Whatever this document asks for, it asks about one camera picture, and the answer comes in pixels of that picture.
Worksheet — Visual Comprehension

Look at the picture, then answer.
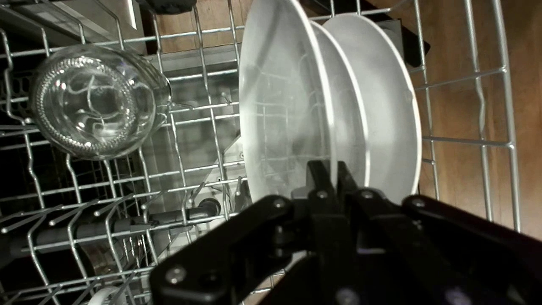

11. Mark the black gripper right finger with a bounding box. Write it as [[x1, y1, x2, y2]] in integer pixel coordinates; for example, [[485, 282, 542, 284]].
[[336, 160, 542, 305]]

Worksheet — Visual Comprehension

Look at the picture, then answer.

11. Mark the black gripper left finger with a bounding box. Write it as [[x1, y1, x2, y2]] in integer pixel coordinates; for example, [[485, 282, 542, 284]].
[[150, 160, 341, 305]]

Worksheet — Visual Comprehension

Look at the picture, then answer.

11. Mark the white dinner plate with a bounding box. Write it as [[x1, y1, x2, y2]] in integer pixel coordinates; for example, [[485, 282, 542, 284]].
[[238, 0, 341, 202]]

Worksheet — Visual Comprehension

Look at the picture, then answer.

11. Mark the white racked plate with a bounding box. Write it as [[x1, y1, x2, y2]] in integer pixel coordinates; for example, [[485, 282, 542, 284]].
[[324, 14, 424, 206], [311, 23, 372, 189]]

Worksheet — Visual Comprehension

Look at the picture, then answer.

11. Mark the clear glass jar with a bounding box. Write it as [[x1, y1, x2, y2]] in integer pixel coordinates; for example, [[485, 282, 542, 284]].
[[31, 45, 175, 163]]

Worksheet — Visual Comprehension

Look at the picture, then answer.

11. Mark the wire dishwasher rack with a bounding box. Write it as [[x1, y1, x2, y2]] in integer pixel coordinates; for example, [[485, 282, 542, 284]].
[[0, 0, 524, 305]]

